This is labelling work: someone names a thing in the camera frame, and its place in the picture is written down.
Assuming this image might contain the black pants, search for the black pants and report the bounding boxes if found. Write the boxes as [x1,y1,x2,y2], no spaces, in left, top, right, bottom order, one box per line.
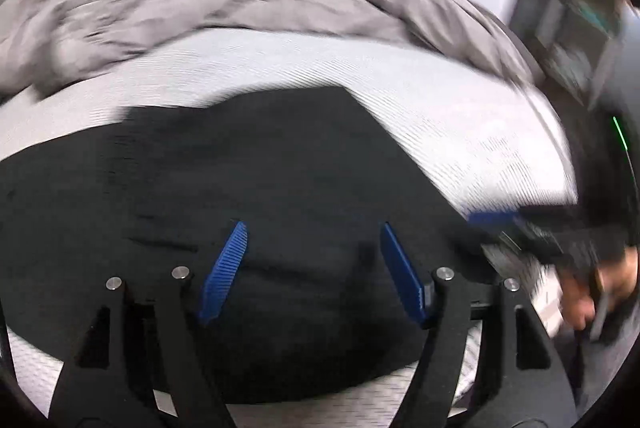
[1,86,492,404]

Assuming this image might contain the right hand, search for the right hand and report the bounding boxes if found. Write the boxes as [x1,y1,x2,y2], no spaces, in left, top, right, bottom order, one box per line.
[558,247,638,332]

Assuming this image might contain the white honeycomb mattress cover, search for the white honeycomb mattress cover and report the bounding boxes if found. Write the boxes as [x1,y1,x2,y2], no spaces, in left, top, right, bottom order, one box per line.
[0,26,582,428]

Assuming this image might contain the dark shelf unit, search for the dark shelf unit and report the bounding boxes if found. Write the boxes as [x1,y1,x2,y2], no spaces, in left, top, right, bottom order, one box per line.
[510,0,625,107]

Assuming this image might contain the grey crumpled duvet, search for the grey crumpled duvet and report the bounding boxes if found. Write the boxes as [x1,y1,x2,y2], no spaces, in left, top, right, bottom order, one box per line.
[1,0,538,97]

